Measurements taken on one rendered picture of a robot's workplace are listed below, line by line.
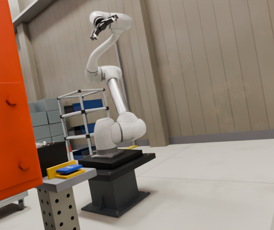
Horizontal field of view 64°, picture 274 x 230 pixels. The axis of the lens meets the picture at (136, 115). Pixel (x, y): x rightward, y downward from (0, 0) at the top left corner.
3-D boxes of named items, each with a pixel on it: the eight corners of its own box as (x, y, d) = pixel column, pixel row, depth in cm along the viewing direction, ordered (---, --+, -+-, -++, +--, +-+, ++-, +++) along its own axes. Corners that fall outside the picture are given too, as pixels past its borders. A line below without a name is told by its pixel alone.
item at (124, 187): (115, 186, 198) (109, 154, 197) (162, 191, 167) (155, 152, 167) (68, 213, 158) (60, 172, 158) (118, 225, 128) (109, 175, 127)
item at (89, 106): (69, 172, 287) (54, 97, 285) (94, 163, 319) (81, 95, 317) (94, 175, 252) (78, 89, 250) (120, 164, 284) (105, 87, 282)
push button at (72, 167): (56, 175, 81) (55, 169, 81) (73, 169, 86) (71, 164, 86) (66, 176, 76) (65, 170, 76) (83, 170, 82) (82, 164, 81)
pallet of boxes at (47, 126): (71, 151, 493) (61, 97, 491) (36, 162, 427) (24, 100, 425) (43, 153, 569) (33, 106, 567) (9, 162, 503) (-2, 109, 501)
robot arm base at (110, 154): (100, 151, 176) (100, 144, 176) (124, 151, 166) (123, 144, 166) (85, 158, 160) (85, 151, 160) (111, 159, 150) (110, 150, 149)
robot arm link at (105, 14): (90, 11, 138) (111, 13, 142) (88, 8, 151) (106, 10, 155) (90, 29, 144) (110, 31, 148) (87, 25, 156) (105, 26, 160)
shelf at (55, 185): (8, 183, 100) (7, 176, 100) (44, 170, 113) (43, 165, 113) (57, 193, 72) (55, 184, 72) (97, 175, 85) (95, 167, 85)
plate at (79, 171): (54, 178, 81) (54, 175, 81) (73, 170, 87) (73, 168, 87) (66, 179, 76) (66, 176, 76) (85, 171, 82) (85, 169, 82)
